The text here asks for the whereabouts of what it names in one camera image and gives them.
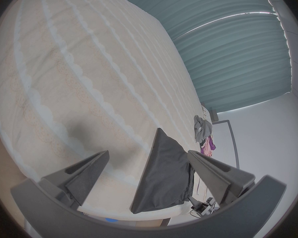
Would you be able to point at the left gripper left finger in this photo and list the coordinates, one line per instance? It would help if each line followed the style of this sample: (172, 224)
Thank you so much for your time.
(85, 175)

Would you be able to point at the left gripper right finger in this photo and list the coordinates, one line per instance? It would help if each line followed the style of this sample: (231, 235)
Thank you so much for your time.
(216, 176)

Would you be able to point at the black T-shirt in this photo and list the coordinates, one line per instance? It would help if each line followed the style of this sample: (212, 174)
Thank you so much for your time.
(163, 172)

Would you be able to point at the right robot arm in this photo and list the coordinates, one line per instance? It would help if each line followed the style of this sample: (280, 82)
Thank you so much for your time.
(201, 206)

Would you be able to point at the pile of clothes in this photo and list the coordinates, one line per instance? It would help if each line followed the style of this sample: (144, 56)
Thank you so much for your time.
(208, 146)

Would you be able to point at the bed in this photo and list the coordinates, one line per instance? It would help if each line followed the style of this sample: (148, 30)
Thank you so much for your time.
(89, 71)

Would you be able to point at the grey garment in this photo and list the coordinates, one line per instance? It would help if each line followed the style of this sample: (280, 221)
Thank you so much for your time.
(203, 128)

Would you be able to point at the grey bedside table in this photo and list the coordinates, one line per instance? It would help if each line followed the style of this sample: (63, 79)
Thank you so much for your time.
(214, 115)

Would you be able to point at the white printed pillow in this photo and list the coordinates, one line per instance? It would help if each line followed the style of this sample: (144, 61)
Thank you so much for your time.
(205, 110)

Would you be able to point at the blue-green curtain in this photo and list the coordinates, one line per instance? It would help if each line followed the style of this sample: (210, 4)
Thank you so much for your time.
(188, 4)
(238, 63)

